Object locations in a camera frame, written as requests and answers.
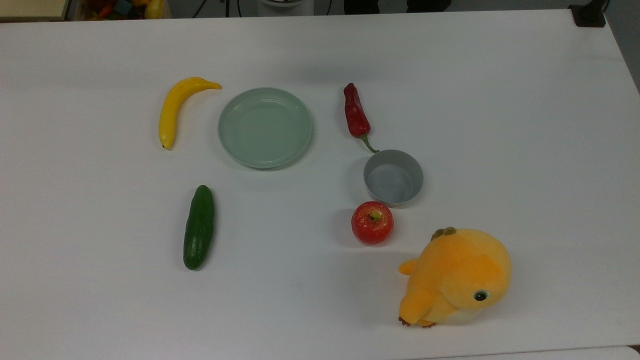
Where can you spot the grey bowl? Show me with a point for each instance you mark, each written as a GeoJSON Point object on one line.
{"type": "Point", "coordinates": [393, 177]}

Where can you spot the green cucumber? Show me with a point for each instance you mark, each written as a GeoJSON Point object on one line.
{"type": "Point", "coordinates": [199, 227]}

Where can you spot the black table clamp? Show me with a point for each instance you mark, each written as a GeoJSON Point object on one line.
{"type": "Point", "coordinates": [587, 15]}

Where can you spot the box of colourful toys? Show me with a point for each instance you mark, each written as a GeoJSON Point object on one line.
{"type": "Point", "coordinates": [120, 9]}

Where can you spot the orange plush dinosaur toy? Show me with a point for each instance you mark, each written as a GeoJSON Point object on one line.
{"type": "Point", "coordinates": [460, 270]}

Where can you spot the wooden board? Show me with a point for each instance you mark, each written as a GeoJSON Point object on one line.
{"type": "Point", "coordinates": [30, 7]}

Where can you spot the red chili pepper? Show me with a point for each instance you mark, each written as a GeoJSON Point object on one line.
{"type": "Point", "coordinates": [356, 117]}

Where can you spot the yellow banana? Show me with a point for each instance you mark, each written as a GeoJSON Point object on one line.
{"type": "Point", "coordinates": [172, 107]}

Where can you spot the red tomato toy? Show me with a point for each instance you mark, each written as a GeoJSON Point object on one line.
{"type": "Point", "coordinates": [372, 227]}

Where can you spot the pale green plate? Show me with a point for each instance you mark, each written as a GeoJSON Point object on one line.
{"type": "Point", "coordinates": [265, 127]}

